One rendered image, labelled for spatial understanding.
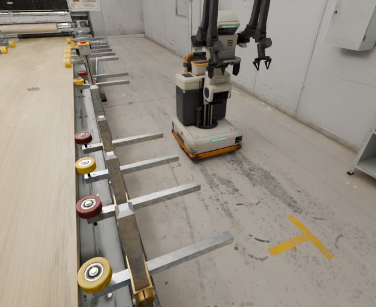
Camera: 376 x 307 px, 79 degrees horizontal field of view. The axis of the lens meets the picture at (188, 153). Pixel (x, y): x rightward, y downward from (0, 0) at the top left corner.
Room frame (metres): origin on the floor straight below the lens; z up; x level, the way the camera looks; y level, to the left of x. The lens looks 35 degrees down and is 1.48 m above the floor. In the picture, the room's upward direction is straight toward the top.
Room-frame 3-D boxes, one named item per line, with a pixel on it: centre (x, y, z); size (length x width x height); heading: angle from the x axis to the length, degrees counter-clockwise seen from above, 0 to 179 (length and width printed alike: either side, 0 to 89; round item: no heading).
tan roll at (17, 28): (4.34, 2.42, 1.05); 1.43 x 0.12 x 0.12; 113
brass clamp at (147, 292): (0.33, 0.14, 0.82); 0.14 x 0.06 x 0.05; 23
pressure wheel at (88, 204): (0.54, 0.34, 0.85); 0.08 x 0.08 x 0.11
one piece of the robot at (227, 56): (2.08, -0.31, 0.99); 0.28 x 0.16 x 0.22; 112
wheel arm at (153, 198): (0.61, 0.15, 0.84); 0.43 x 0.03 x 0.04; 113
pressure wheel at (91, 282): (0.31, 0.24, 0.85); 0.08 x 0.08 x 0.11
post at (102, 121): (0.77, 0.32, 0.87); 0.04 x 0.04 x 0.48; 23
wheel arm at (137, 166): (0.84, 0.25, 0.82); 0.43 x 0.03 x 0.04; 113
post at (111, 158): (0.54, 0.22, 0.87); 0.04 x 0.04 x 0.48; 23
